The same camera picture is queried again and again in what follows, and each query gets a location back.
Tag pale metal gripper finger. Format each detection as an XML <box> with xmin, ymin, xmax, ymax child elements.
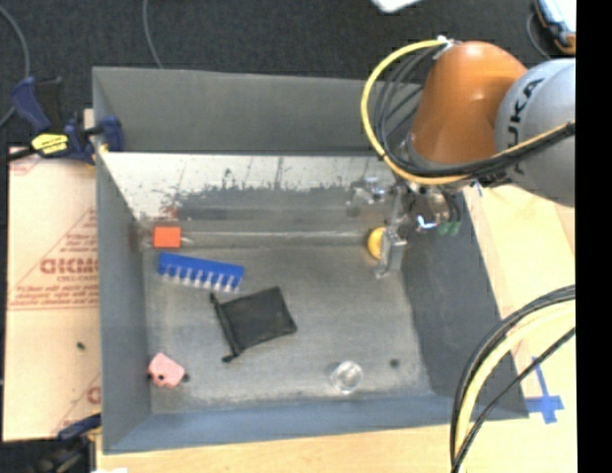
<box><xmin>377</xmin><ymin>227</ymin><xmax>397</xmax><ymax>267</ymax></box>
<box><xmin>374</xmin><ymin>237</ymin><xmax>409</xmax><ymax>280</ymax></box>

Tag yellow ball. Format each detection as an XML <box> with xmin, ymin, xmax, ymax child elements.
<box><xmin>367</xmin><ymin>228</ymin><xmax>387</xmax><ymax>259</ymax></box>

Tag grey metal bin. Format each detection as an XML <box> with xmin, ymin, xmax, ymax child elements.
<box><xmin>91</xmin><ymin>66</ymin><xmax>529</xmax><ymax>455</ymax></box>

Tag clear glass ball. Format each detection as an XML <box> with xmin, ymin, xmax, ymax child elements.
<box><xmin>328</xmin><ymin>360</ymin><xmax>365</xmax><ymax>395</ymax></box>

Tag black cloth pouch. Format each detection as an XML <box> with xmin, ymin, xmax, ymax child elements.
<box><xmin>209</xmin><ymin>286</ymin><xmax>299</xmax><ymax>364</ymax></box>

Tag blue toothed comb block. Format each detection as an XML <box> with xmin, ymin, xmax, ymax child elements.
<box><xmin>156</xmin><ymin>251</ymin><xmax>246</xmax><ymax>295</ymax></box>

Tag orange square block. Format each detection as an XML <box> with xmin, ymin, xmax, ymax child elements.
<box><xmin>152</xmin><ymin>226</ymin><xmax>183</xmax><ymax>250</ymax></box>

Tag pink small block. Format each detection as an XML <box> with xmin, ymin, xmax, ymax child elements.
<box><xmin>146</xmin><ymin>352</ymin><xmax>187</xmax><ymax>389</ymax></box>

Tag brown cardboard board red print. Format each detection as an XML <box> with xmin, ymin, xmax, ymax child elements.
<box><xmin>1</xmin><ymin>144</ymin><xmax>102</xmax><ymax>443</ymax></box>

